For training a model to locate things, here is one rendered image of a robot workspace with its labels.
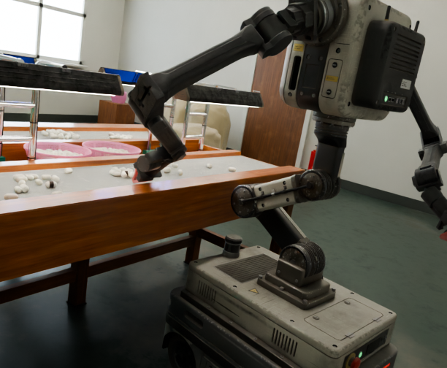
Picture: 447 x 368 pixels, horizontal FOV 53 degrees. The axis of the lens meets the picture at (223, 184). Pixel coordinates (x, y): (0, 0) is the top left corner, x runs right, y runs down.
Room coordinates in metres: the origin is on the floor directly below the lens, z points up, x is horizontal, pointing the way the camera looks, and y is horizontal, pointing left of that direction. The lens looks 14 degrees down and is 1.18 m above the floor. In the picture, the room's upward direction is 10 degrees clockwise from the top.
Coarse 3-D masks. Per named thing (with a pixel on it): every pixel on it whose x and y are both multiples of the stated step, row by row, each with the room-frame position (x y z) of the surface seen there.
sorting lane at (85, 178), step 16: (192, 160) 2.21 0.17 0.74; (208, 160) 2.28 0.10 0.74; (224, 160) 2.36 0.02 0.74; (240, 160) 2.44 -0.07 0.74; (0, 176) 1.40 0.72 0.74; (64, 176) 1.53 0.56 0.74; (80, 176) 1.57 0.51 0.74; (96, 176) 1.61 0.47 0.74; (112, 176) 1.64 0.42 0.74; (128, 176) 1.68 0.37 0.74; (176, 176) 1.82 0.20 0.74; (192, 176) 1.87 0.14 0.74; (0, 192) 1.25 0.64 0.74; (32, 192) 1.30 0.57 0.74; (48, 192) 1.32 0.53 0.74; (64, 192) 1.35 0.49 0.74
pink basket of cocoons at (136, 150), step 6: (84, 144) 2.04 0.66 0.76; (90, 144) 2.10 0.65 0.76; (96, 144) 2.13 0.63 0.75; (108, 144) 2.17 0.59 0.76; (114, 144) 2.18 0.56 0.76; (120, 144) 2.18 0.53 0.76; (126, 144) 2.18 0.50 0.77; (96, 150) 1.92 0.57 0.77; (132, 150) 2.15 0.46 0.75; (138, 150) 2.11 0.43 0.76; (90, 156) 1.96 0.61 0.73; (96, 156) 1.94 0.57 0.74
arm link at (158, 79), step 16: (256, 16) 1.22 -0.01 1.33; (240, 32) 1.19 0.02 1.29; (256, 32) 1.20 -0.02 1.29; (288, 32) 1.21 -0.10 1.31; (224, 48) 1.16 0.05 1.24; (240, 48) 1.17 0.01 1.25; (256, 48) 1.20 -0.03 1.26; (272, 48) 1.21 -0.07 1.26; (192, 64) 1.11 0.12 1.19; (208, 64) 1.13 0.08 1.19; (224, 64) 1.17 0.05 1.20; (144, 80) 1.06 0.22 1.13; (160, 80) 1.07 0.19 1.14; (176, 80) 1.09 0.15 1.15; (192, 80) 1.12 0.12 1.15; (144, 96) 1.09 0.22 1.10; (160, 96) 1.05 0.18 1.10; (144, 112) 1.09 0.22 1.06; (160, 112) 1.11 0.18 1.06
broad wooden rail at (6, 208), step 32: (96, 192) 1.33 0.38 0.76; (128, 192) 1.39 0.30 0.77; (160, 192) 1.47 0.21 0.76; (192, 192) 1.61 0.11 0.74; (224, 192) 1.77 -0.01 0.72; (0, 224) 1.02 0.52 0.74; (32, 224) 1.09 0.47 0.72; (64, 224) 1.17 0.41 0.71; (96, 224) 1.26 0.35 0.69; (128, 224) 1.36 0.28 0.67; (160, 224) 1.48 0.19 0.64; (192, 224) 1.63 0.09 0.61; (0, 256) 1.03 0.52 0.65; (32, 256) 1.10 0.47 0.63; (64, 256) 1.18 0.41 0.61
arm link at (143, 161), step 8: (160, 144) 1.50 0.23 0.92; (152, 152) 1.44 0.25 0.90; (160, 152) 1.46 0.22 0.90; (184, 152) 1.47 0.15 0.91; (144, 160) 1.43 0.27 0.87; (152, 160) 1.42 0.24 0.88; (160, 160) 1.45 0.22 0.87; (176, 160) 1.47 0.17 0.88; (144, 168) 1.43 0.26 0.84; (152, 168) 1.44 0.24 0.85
